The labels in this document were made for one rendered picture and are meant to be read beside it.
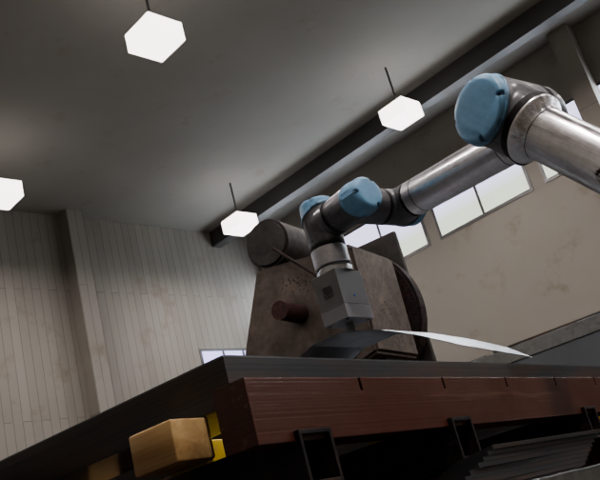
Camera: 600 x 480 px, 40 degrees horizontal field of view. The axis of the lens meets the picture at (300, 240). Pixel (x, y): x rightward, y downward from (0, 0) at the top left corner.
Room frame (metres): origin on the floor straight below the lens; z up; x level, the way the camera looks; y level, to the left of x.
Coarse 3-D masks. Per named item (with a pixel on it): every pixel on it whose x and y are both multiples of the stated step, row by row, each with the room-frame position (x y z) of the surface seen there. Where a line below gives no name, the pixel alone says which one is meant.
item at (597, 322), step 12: (576, 324) 2.18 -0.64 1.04; (588, 324) 2.17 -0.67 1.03; (540, 336) 2.24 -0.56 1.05; (552, 336) 2.22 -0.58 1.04; (564, 336) 2.21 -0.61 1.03; (576, 336) 2.19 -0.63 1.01; (516, 348) 2.28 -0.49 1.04; (528, 348) 2.27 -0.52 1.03; (540, 348) 2.25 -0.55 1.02; (480, 360) 2.35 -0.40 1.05; (492, 360) 2.33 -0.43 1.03; (504, 360) 2.31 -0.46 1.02; (516, 360) 2.29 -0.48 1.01
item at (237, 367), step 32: (192, 384) 0.79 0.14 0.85; (224, 384) 0.77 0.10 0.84; (96, 416) 0.88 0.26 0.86; (128, 416) 0.85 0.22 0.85; (160, 416) 0.82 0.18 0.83; (192, 416) 0.80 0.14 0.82; (32, 448) 0.94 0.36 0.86; (64, 448) 0.91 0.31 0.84; (96, 448) 0.88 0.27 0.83; (128, 448) 0.85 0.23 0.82; (352, 448) 1.52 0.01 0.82
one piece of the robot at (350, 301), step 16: (320, 272) 1.58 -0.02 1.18; (336, 272) 1.56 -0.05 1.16; (352, 272) 1.60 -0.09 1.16; (320, 288) 1.58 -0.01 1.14; (336, 288) 1.56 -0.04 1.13; (352, 288) 1.59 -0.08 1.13; (320, 304) 1.59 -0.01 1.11; (336, 304) 1.57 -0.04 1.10; (352, 304) 1.57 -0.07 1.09; (368, 304) 1.61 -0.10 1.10; (336, 320) 1.57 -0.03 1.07; (352, 320) 1.59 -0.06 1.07; (368, 320) 1.63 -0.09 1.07
